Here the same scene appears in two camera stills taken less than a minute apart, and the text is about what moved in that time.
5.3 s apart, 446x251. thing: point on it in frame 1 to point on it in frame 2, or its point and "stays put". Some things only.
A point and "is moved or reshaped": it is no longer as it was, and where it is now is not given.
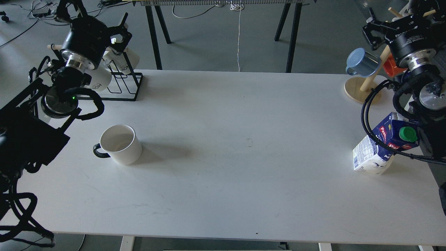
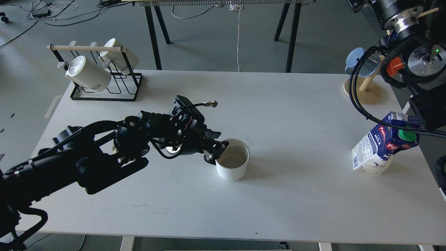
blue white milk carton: (399, 131) stays put
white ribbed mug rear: (125, 62) stays put
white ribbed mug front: (101, 78) stays put
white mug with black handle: (119, 140) is moved or reshaped
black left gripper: (88, 38) to (189, 133)
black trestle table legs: (293, 42) stays put
